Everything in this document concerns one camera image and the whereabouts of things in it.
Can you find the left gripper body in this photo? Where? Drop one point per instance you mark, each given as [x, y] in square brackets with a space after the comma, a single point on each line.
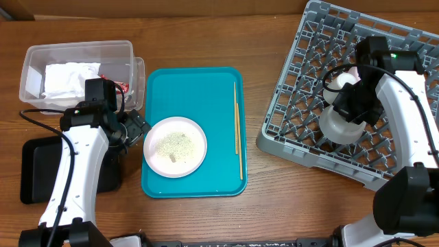
[135, 126]

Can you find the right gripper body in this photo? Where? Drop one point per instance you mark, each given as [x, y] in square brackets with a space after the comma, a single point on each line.
[361, 103]

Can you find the white cup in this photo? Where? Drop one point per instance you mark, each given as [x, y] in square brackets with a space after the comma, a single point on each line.
[337, 84]

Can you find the grey bowl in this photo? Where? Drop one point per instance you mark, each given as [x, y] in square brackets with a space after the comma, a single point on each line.
[336, 129]

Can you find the red snack wrapper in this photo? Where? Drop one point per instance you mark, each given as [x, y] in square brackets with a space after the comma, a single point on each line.
[121, 85]

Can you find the grey dishwasher rack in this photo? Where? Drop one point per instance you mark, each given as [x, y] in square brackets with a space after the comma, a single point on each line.
[326, 38]

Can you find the white napkin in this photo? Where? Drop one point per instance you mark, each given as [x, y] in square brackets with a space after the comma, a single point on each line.
[68, 80]

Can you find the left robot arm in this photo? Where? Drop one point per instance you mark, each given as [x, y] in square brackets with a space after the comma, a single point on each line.
[96, 125]

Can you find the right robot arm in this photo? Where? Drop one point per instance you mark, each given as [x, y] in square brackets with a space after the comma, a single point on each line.
[392, 83]

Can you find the large white plate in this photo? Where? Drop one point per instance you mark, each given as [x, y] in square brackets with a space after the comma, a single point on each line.
[163, 166]

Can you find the rice leftovers on plate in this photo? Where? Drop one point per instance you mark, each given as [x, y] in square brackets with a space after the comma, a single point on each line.
[177, 146]

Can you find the teal serving tray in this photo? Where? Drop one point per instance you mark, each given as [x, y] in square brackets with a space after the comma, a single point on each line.
[204, 95]

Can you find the clear plastic bin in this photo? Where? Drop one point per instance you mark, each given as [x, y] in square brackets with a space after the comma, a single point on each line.
[118, 63]

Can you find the black tray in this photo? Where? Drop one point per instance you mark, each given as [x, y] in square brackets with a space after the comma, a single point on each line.
[40, 162]

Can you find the wooden chopstick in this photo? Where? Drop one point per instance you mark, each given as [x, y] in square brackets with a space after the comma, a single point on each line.
[239, 142]
[235, 118]

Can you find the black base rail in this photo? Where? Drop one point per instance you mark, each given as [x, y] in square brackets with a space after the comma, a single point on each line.
[223, 244]

